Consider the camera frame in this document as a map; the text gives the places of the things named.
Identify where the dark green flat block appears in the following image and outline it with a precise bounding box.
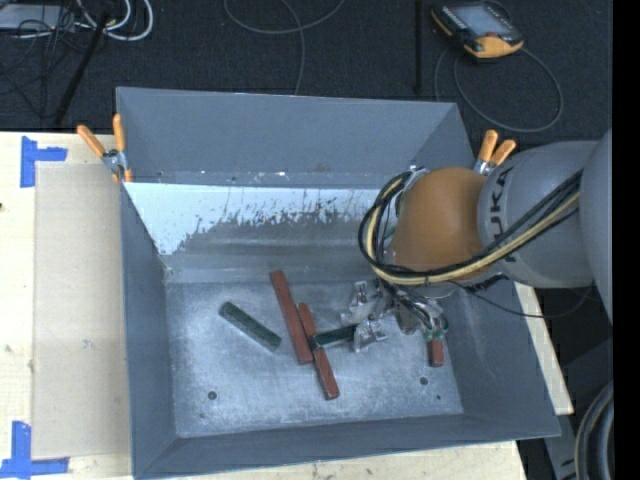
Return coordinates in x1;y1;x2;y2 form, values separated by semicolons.
218;301;283;354
309;324;360;352

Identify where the red-brown flat block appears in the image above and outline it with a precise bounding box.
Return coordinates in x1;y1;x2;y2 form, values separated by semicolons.
297;302;342;402
269;269;315;366
426;336;447;369

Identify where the grey metal bin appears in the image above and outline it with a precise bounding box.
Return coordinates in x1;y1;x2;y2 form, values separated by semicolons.
114;86;563;480

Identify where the pale wood flat board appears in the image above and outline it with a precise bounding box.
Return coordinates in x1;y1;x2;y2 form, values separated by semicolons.
30;161;133;462

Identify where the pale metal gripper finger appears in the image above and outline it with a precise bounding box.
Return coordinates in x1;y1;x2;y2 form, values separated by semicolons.
341;279;382;325
351;316;390;354

